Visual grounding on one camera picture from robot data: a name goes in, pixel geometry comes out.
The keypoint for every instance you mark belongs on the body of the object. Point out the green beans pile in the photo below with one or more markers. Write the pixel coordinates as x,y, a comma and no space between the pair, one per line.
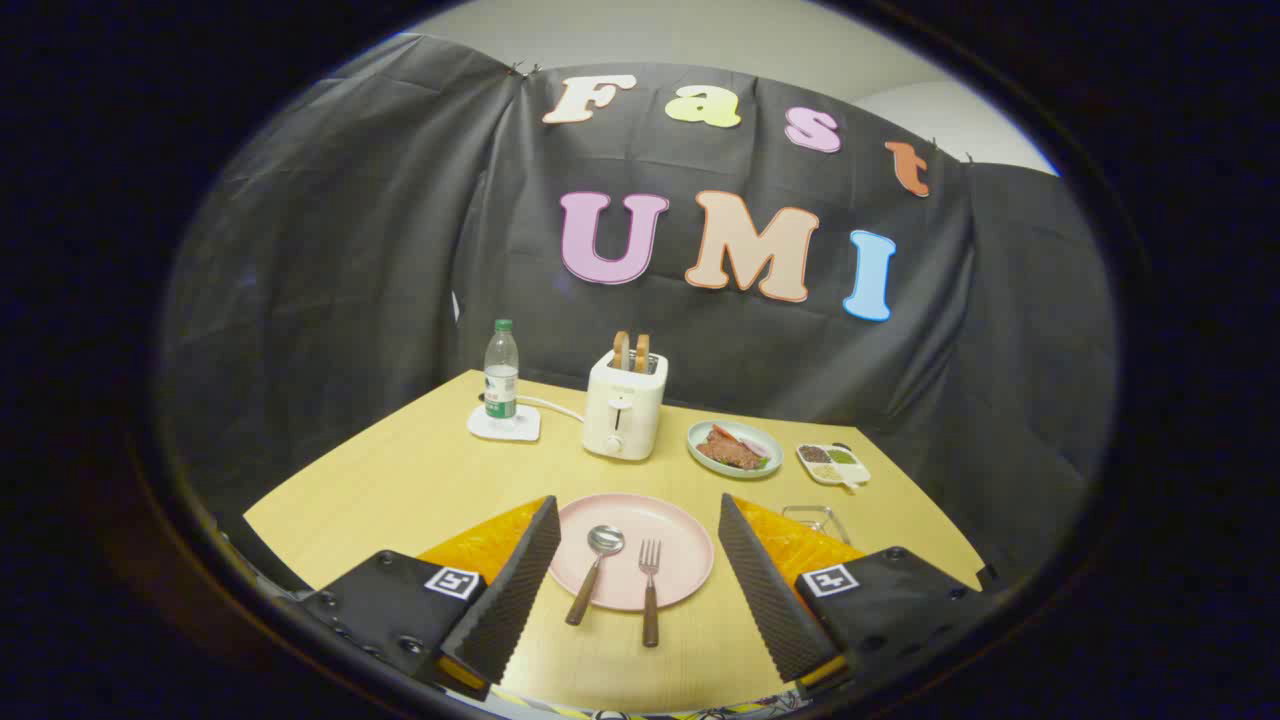
842,456

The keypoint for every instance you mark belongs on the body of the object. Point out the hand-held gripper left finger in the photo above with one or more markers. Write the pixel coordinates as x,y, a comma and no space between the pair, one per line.
510,600

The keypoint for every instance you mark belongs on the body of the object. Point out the pale green plate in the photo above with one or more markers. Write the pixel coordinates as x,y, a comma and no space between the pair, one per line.
697,441

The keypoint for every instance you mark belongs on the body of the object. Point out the white square coaster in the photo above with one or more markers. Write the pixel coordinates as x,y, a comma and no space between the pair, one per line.
527,427

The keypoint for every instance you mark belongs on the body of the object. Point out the pink plate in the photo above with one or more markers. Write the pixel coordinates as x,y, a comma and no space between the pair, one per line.
680,550

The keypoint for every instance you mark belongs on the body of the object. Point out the toast slice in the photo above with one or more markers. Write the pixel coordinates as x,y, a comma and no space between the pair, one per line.
621,350
642,353

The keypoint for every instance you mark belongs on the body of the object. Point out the white toaster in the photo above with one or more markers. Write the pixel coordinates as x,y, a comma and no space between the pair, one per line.
625,400

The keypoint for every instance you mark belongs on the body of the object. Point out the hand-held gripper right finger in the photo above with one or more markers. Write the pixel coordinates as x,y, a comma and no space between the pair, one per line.
765,590

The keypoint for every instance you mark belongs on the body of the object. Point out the clear plastic water bottle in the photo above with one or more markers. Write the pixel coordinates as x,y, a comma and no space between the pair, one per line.
501,380

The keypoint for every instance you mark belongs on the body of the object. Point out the pink ham slice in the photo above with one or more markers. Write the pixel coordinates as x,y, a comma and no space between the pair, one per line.
755,447

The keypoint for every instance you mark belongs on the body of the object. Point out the white divided dish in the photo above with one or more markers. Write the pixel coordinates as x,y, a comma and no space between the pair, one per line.
856,472

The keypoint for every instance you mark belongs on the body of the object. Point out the dark brown beans pile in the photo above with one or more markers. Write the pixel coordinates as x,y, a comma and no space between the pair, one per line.
814,454

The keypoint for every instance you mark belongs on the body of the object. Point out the pale beans pile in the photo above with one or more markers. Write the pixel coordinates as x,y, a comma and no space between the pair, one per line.
829,471

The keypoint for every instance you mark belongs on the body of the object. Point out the metal basket in clear tray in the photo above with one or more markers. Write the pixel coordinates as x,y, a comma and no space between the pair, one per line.
800,512

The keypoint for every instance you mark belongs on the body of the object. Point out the brown meat slice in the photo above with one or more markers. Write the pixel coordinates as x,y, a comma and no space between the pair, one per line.
730,455

